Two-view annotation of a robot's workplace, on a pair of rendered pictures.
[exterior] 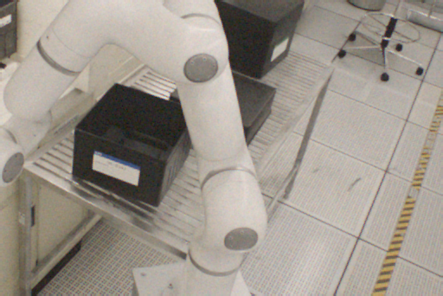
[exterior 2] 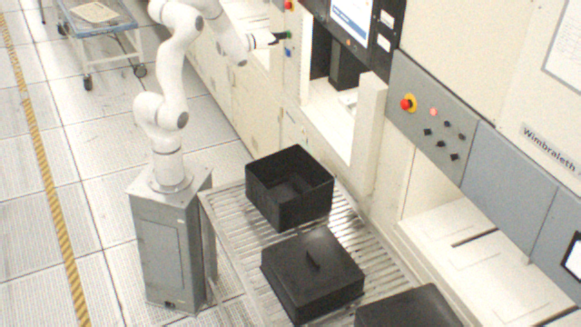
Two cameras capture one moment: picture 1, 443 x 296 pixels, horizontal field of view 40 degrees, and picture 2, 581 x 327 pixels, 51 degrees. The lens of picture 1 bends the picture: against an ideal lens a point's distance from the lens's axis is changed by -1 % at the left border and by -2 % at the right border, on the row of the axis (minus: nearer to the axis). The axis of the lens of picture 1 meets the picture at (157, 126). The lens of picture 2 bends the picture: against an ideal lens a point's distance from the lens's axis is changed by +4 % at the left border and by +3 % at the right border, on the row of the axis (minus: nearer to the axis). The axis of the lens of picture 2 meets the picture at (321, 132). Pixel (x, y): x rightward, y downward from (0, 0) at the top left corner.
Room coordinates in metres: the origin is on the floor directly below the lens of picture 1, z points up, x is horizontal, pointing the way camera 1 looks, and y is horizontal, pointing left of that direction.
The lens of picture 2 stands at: (2.55, -1.36, 2.55)
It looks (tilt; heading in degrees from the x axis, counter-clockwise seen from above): 38 degrees down; 125
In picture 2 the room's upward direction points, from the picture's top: 4 degrees clockwise
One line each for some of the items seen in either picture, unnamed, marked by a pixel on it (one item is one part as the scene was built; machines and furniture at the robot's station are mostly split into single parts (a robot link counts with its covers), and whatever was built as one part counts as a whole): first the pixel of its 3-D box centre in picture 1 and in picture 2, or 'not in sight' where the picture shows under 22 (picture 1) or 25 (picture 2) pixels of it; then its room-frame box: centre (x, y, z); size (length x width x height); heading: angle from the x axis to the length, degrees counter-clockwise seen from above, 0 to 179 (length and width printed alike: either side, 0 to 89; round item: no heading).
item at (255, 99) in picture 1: (222, 99); (311, 269); (1.75, -0.20, 0.83); 0.29 x 0.29 x 0.13; 68
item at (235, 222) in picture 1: (227, 228); (157, 120); (0.90, -0.18, 1.07); 0.19 x 0.12 x 0.24; 9
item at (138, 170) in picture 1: (135, 142); (289, 186); (1.42, 0.06, 0.85); 0.28 x 0.28 x 0.17; 74
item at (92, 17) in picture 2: not in sight; (94, 11); (-1.10, 0.87, 0.47); 0.31 x 0.23 x 0.02; 177
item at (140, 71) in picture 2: not in sight; (99, 28); (-1.25, 0.97, 0.24); 0.97 x 0.52 x 0.48; 158
